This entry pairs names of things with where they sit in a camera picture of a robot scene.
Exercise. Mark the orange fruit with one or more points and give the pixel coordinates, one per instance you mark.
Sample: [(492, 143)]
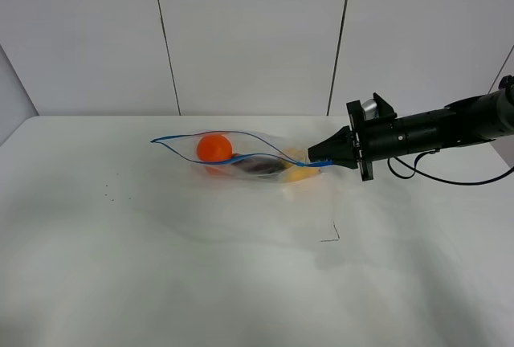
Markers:
[(214, 148)]

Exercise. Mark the yellow lemon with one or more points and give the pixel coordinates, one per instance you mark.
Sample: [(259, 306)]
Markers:
[(294, 173)]

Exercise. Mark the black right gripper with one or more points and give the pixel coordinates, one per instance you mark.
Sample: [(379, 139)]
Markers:
[(337, 150)]

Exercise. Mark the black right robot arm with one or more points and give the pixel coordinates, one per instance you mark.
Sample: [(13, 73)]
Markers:
[(377, 133)]

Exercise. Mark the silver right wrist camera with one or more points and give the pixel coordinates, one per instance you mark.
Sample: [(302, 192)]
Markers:
[(370, 109)]

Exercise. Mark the dark purple eggplant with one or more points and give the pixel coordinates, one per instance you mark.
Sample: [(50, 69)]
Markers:
[(261, 165)]

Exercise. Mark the clear zip bag blue seal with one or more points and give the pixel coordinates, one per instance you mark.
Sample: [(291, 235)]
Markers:
[(244, 144)]

